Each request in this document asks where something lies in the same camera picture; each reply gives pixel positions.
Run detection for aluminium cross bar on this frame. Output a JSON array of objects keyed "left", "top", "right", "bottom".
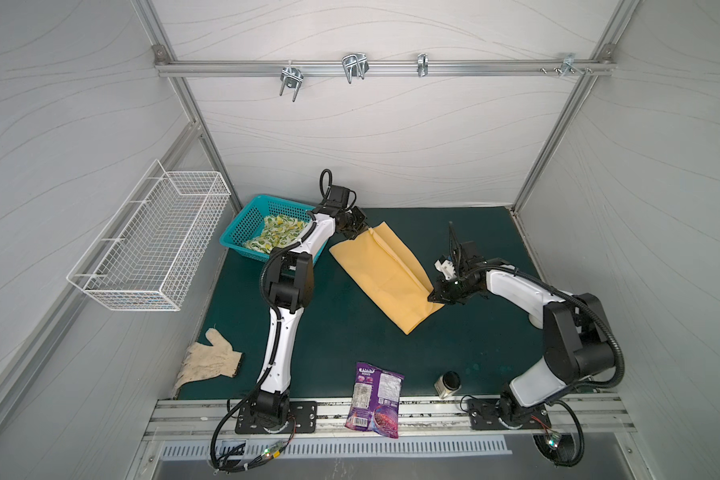
[{"left": 156, "top": 57, "right": 617, "bottom": 78}]

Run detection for yellow skirt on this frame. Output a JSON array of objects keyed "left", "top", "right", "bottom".
[{"left": 330, "top": 222, "right": 443, "bottom": 335}]

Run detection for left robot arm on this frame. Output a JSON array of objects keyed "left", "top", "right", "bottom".
[{"left": 209, "top": 168, "right": 368, "bottom": 474}]

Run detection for beige work glove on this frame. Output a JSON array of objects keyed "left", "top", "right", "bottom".
[{"left": 174, "top": 328, "right": 243, "bottom": 390}]

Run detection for metal clamp right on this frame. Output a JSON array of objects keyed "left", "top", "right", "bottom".
[{"left": 417, "top": 53, "right": 429, "bottom": 78}]

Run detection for teal plastic basket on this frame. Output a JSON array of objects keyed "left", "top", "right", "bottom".
[{"left": 220, "top": 195, "right": 335, "bottom": 263}]

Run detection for small black-lidded jar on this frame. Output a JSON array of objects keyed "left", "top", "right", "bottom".
[{"left": 434, "top": 371, "right": 462, "bottom": 399}]

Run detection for metal corner bracket bolts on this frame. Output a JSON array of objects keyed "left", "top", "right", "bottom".
[{"left": 539, "top": 54, "right": 594, "bottom": 78}]

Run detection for metal u-bolt clamp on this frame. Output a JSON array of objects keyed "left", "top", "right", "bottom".
[
  {"left": 279, "top": 66, "right": 304, "bottom": 102},
  {"left": 341, "top": 53, "right": 369, "bottom": 84}
]

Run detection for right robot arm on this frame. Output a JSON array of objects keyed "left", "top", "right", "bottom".
[{"left": 428, "top": 226, "right": 626, "bottom": 429}]

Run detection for white wire basket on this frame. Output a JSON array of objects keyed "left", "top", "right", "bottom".
[{"left": 66, "top": 160, "right": 230, "bottom": 312}]

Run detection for green table mat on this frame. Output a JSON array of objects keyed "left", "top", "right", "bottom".
[{"left": 178, "top": 207, "right": 543, "bottom": 400}]

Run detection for metal u-bolt clamp middle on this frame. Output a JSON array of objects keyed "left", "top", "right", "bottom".
[{"left": 341, "top": 53, "right": 369, "bottom": 84}]

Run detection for metal u-bolt clamp left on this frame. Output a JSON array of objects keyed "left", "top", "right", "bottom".
[{"left": 279, "top": 66, "right": 304, "bottom": 102}]

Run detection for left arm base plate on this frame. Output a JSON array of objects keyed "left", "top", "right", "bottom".
[{"left": 234, "top": 401, "right": 317, "bottom": 435}]

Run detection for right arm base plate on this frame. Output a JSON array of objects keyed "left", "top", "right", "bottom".
[{"left": 459, "top": 395, "right": 551, "bottom": 431}]

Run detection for purple snack bag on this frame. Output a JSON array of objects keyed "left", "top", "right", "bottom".
[{"left": 345, "top": 362, "right": 404, "bottom": 439}]

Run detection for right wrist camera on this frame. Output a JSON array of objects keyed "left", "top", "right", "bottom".
[{"left": 434, "top": 257, "right": 457, "bottom": 281}]

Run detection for green floral skirt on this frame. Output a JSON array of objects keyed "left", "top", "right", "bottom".
[{"left": 243, "top": 215, "right": 311, "bottom": 255}]

